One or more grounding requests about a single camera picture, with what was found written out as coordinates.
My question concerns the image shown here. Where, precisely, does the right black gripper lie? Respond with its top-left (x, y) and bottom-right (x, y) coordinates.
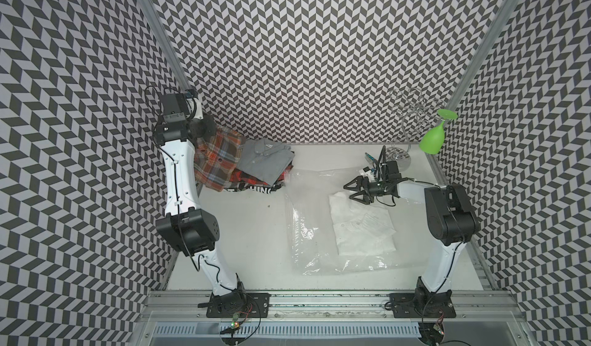
top-left (343, 174), bottom-right (389, 203)

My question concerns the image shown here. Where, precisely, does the clear plastic vacuum bag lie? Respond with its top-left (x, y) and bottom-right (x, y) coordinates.
top-left (285, 168), bottom-right (435, 275)

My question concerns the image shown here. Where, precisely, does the black white plaid shirt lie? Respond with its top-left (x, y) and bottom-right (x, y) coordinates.
top-left (224, 182), bottom-right (284, 195)

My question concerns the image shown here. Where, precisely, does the grey cloth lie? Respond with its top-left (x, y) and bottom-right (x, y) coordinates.
top-left (236, 138), bottom-right (295, 185)

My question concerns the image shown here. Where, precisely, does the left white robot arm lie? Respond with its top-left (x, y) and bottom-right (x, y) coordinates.
top-left (154, 113), bottom-right (244, 298)

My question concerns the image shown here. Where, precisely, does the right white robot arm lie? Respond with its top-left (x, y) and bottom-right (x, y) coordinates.
top-left (343, 176), bottom-right (480, 304)

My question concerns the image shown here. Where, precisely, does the green plastic wine glass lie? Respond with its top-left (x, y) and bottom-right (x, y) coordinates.
top-left (419, 109), bottom-right (459, 155)

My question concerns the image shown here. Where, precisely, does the right small circuit board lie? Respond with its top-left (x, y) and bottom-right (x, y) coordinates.
top-left (419, 323), bottom-right (445, 346)

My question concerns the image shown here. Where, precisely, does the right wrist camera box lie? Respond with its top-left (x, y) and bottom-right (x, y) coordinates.
top-left (364, 160), bottom-right (402, 181)

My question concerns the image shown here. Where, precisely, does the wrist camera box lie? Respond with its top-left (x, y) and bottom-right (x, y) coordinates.
top-left (364, 160), bottom-right (402, 181)
top-left (160, 89), bottom-right (204, 124)

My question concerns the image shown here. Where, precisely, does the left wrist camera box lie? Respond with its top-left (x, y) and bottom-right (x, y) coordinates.
top-left (160, 89), bottom-right (204, 124)

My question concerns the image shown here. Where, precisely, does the metal wire glass rack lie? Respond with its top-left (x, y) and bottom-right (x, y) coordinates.
top-left (386, 87), bottom-right (436, 172)

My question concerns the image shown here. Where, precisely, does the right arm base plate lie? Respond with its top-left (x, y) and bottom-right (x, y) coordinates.
top-left (389, 291), bottom-right (457, 319)

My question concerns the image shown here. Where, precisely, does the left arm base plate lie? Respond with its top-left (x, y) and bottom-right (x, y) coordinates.
top-left (199, 292), bottom-right (270, 318)

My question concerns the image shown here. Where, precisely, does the aluminium front rail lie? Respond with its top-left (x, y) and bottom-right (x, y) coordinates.
top-left (138, 290), bottom-right (525, 324)

